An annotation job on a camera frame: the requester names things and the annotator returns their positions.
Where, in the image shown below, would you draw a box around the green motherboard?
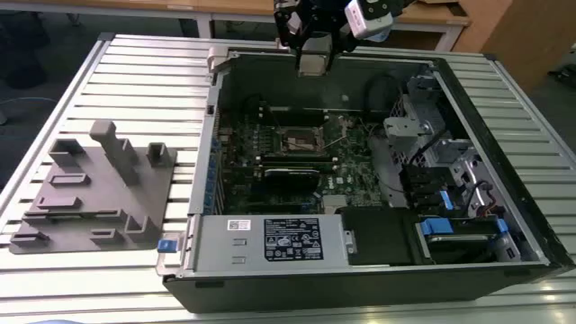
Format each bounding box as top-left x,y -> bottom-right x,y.
215,109 -> 401,217

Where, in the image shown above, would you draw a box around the black graphics card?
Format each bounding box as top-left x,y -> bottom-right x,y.
262,167 -> 323,197

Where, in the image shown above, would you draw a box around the metal CPU socket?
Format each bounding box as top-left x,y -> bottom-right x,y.
279,126 -> 329,156

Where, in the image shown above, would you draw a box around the silver metal drive cage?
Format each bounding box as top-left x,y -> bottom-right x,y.
385,74 -> 457,169

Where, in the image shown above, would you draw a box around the thin black wire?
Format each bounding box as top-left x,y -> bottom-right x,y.
463,180 -> 493,212

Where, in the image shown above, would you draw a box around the black plastic disk bay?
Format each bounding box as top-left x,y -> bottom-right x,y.
399,164 -> 462,212

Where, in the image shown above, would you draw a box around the wooden cabinet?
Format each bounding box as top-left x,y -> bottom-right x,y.
454,0 -> 576,92

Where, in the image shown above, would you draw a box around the black expansion slot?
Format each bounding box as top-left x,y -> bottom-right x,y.
229,201 -> 319,215

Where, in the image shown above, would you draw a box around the pale blue floor cable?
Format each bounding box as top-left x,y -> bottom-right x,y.
0,96 -> 61,142

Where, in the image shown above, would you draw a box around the silver power supply unit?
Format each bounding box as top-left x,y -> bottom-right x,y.
193,214 -> 351,273

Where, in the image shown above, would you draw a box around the black RAM slot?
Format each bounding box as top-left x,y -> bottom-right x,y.
266,116 -> 327,128
265,106 -> 326,117
261,160 -> 339,170
261,153 -> 334,161

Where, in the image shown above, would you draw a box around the grey case release latch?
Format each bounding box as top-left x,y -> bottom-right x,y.
207,46 -> 231,74

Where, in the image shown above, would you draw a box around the black flat cable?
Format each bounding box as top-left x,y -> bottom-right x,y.
410,134 -> 453,167

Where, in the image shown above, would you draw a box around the grey plastic parts rack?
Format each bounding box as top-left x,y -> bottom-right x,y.
7,119 -> 181,257

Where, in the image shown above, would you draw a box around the orange and yellow wires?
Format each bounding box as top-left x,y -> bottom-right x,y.
478,198 -> 502,217

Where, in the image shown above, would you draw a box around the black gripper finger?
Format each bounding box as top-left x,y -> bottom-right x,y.
274,0 -> 306,72
327,20 -> 357,72

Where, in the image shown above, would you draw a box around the dark chair base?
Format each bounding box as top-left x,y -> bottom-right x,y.
547,45 -> 576,82

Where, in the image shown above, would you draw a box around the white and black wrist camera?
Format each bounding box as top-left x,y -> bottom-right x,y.
345,0 -> 397,44

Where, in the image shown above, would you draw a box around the hard disk in blue carrier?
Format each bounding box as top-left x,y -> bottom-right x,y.
419,217 -> 509,266

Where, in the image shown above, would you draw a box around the black office chair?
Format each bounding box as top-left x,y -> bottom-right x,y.
0,9 -> 51,90

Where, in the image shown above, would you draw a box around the silver finned chipset heatsink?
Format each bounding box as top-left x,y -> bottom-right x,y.
322,194 -> 351,207

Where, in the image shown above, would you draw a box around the thick black cable loop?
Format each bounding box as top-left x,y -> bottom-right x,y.
365,72 -> 406,115

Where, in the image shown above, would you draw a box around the silver square CPU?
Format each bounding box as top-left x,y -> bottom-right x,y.
298,53 -> 329,78

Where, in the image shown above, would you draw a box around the black open PC case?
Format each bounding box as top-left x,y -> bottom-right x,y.
155,45 -> 576,315

